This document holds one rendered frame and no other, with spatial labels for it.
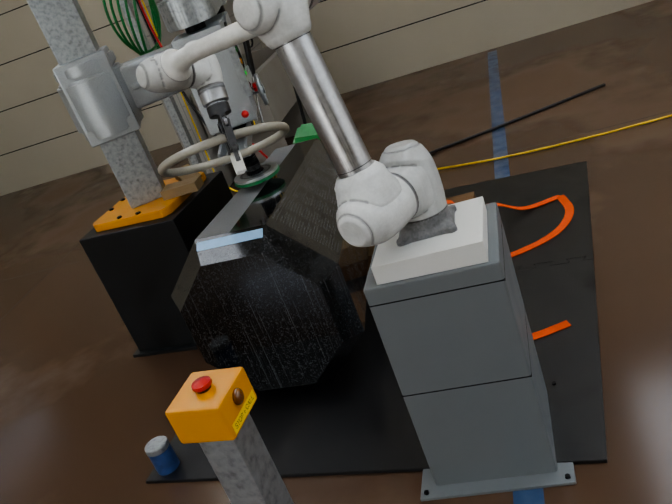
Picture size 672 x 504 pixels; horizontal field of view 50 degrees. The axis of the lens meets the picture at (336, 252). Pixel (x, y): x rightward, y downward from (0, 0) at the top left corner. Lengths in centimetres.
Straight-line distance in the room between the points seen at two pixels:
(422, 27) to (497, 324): 599
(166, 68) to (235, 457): 126
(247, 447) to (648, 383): 169
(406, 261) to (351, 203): 26
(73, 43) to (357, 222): 220
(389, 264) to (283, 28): 70
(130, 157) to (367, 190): 211
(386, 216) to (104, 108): 209
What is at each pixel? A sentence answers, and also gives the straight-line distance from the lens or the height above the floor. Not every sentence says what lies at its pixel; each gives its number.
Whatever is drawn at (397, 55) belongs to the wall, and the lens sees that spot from 794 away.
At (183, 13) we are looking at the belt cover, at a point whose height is 161.
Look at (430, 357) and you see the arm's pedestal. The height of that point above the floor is 53.
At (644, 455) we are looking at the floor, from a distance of 250.
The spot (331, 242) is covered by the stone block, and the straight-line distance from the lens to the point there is 291.
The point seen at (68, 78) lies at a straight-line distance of 371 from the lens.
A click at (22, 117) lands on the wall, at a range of 971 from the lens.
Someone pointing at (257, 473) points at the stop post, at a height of 88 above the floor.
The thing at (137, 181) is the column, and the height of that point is 91.
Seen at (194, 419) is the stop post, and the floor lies 106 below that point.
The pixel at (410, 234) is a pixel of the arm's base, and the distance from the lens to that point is 210.
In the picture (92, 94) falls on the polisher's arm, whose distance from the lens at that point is 367.
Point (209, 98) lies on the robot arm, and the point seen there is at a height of 138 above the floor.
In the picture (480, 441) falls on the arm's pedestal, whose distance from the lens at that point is 238.
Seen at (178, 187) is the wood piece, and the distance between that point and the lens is 371.
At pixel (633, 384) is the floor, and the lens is 275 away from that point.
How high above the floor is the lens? 176
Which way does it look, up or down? 24 degrees down
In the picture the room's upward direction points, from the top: 21 degrees counter-clockwise
